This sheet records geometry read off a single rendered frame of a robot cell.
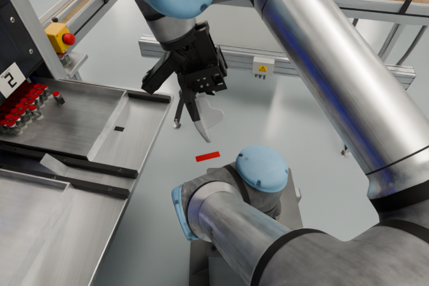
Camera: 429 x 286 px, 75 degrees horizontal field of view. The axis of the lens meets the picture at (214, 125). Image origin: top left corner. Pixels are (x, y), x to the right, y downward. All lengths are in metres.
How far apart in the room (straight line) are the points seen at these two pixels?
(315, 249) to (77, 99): 0.89
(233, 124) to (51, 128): 1.33
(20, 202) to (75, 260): 0.22
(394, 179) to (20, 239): 0.74
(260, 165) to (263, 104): 1.59
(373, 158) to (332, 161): 1.67
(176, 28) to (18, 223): 0.60
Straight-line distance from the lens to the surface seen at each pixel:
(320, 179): 1.87
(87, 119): 0.95
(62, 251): 0.75
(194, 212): 0.54
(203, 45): 0.48
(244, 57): 1.72
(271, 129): 2.02
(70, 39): 1.09
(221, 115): 0.52
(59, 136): 0.94
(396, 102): 0.31
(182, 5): 0.33
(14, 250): 0.80
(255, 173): 0.60
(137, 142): 0.84
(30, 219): 0.82
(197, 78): 0.50
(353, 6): 1.54
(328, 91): 0.31
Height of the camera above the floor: 1.53
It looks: 50 degrees down
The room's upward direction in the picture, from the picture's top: straight up
